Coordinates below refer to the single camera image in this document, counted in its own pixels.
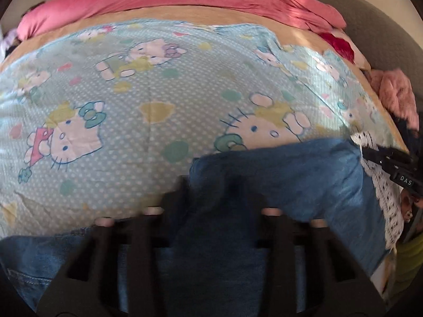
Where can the red cloth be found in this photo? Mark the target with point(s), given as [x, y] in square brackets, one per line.
[337, 44]

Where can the dark navy cloth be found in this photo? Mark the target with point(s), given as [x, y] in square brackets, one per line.
[404, 132]

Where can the light blue printed blanket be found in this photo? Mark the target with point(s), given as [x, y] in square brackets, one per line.
[132, 138]

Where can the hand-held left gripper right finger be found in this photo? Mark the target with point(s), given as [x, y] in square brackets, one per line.
[246, 201]

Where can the blue denim pants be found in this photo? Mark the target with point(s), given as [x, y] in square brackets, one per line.
[297, 178]

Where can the person's right hand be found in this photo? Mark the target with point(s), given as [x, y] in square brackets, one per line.
[409, 208]

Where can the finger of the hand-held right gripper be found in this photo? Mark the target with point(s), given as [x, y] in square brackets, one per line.
[385, 158]

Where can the grey upholstered furniture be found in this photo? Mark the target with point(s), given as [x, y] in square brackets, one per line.
[363, 3]

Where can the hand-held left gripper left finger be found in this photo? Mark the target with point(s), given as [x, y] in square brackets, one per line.
[178, 198]

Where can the lilac cloth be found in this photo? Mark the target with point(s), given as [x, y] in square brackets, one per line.
[10, 41]

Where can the pink fluffy cloth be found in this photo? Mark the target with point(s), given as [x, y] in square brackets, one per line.
[393, 95]

